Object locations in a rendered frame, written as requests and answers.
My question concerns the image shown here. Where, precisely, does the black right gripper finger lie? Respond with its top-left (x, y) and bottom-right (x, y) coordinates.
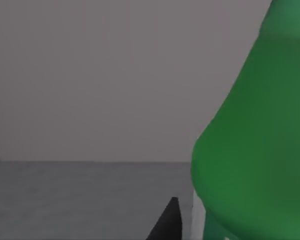
top-left (145, 196), bottom-right (183, 240)

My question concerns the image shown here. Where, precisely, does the green bottle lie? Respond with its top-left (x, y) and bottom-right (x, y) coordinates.
top-left (190, 0), bottom-right (300, 240)

